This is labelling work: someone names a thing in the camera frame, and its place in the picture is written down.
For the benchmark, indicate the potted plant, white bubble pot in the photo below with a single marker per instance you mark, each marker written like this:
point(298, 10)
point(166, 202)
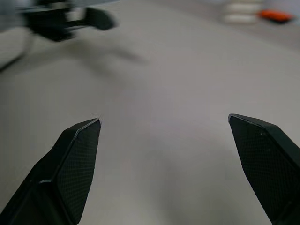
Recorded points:
point(240, 11)

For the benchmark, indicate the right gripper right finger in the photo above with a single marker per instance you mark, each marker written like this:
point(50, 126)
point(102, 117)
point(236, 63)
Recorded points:
point(269, 164)

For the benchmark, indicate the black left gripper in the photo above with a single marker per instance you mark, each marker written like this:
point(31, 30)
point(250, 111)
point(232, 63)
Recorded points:
point(49, 27)

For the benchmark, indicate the orange and black pliers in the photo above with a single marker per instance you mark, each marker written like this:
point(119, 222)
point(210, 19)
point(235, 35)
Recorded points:
point(274, 15)

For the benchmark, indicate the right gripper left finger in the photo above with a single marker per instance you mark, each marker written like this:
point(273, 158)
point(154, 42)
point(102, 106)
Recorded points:
point(70, 168)

